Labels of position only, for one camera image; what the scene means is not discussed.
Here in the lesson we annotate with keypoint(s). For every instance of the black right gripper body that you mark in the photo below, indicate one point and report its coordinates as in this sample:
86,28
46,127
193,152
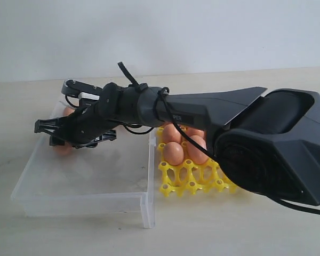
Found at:
89,125

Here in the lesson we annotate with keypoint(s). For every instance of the brown egg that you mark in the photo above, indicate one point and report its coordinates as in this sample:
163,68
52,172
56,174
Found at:
63,150
171,134
173,153
67,111
197,156

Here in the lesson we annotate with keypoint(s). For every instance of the brown egg lone front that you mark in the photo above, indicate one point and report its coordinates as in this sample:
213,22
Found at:
192,131

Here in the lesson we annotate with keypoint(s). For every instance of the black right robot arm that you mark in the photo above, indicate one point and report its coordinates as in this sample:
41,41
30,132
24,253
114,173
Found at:
266,143

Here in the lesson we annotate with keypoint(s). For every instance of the clear plastic tray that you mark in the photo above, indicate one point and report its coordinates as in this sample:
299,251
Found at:
114,177

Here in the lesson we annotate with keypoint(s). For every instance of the yellow plastic egg tray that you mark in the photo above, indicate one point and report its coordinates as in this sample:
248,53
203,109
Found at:
189,177

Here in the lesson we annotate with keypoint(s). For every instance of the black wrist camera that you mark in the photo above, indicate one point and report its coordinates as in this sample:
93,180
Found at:
80,90

